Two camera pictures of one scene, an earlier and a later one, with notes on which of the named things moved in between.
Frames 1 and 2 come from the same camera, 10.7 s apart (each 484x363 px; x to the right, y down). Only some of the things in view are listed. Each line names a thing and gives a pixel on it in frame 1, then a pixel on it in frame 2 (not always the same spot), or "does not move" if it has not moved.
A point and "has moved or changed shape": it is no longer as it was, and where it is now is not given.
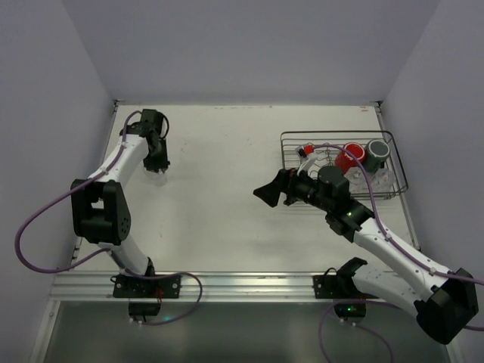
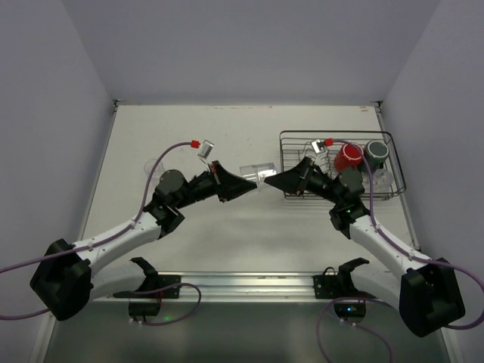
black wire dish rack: x=369 y=159 does not move
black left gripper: x=156 y=162 -> x=218 y=181
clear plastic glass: x=358 y=181 has moved or changed shape
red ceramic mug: x=343 y=160 does not move
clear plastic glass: x=383 y=178 does not move
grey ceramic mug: x=376 y=153 does not move
